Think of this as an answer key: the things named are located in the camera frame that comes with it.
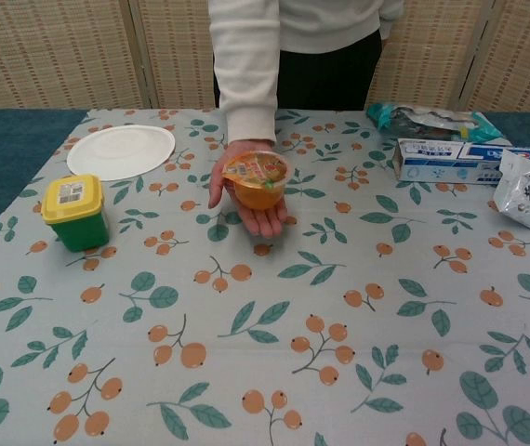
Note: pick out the orange jelly cup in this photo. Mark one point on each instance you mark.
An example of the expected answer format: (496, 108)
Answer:
(255, 190)

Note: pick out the person's right forearm white sleeve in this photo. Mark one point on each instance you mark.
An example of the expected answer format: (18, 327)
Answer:
(246, 69)

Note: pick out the green container yellow lid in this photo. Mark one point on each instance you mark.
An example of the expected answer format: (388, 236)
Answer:
(76, 209)

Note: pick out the person's torso white sweater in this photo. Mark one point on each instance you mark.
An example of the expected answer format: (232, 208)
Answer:
(325, 28)

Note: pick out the woven folding screen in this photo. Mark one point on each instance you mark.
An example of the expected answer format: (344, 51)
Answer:
(60, 56)

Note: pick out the white paper plate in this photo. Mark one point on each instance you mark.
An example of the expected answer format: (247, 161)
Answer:
(121, 151)

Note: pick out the teal snack bag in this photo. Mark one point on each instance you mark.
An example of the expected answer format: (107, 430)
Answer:
(432, 123)

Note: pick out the person's right hand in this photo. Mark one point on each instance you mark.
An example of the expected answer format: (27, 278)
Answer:
(265, 225)

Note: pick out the blue white toothpaste box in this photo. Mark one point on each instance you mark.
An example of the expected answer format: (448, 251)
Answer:
(469, 162)

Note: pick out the floral fruit print tablecloth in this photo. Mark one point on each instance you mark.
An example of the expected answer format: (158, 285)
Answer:
(265, 334)

